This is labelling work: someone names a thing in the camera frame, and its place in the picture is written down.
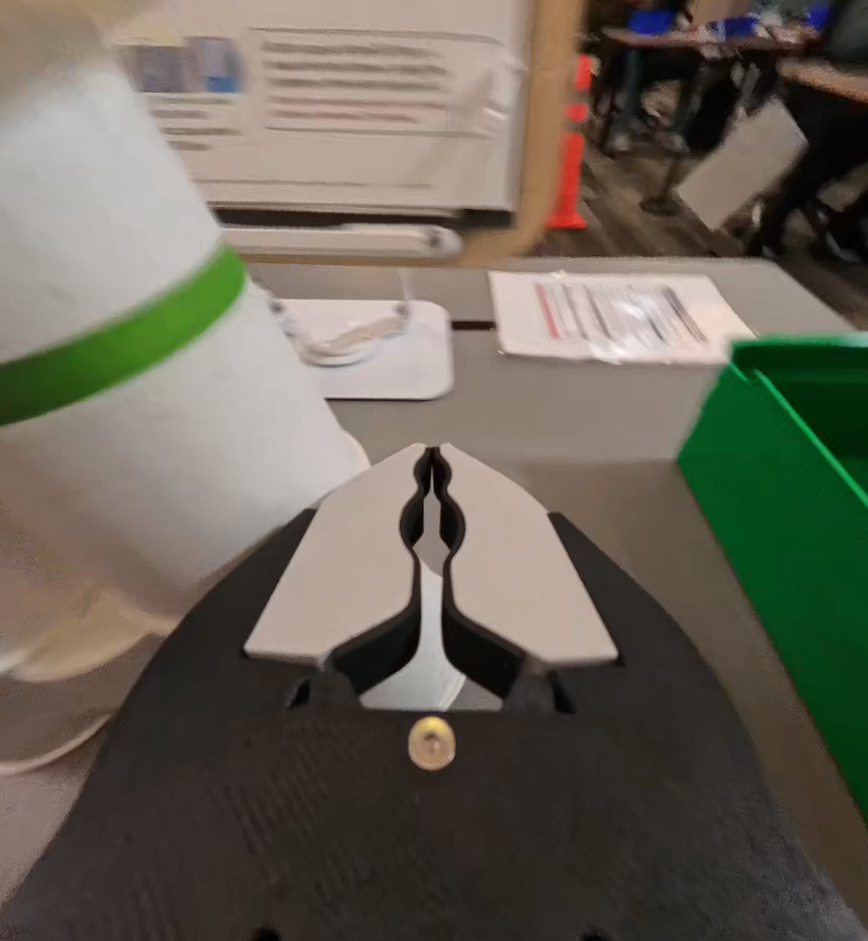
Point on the laminated paper sheet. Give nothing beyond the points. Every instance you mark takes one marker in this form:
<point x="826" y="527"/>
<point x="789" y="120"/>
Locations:
<point x="522" y="316"/>

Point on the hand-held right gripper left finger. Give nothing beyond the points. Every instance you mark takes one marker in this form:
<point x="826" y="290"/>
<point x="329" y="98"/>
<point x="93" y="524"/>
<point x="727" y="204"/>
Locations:
<point x="331" y="581"/>

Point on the green plastic bin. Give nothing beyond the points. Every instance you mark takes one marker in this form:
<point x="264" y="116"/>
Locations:
<point x="772" y="551"/>

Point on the wooden desk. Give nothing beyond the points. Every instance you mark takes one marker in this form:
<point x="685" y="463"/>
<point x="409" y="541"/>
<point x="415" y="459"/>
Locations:
<point x="838" y="82"/>

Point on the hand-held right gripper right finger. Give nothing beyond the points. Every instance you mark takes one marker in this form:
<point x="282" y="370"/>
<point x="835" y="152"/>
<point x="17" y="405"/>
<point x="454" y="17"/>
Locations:
<point x="529" y="581"/>

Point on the white paper cup green band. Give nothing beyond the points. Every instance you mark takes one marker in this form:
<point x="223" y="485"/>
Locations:
<point x="147" y="478"/>

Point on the printed instruction board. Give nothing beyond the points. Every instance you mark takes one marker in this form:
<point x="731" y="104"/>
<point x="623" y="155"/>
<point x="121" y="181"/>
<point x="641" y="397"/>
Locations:
<point x="368" y="147"/>

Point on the grey desk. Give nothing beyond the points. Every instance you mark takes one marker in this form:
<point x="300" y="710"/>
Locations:
<point x="588" y="412"/>

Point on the white board stand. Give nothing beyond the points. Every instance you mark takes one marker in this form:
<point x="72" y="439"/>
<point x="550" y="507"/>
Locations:
<point x="404" y="360"/>

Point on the orange traffic cone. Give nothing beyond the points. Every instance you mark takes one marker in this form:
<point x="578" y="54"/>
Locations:
<point x="570" y="184"/>

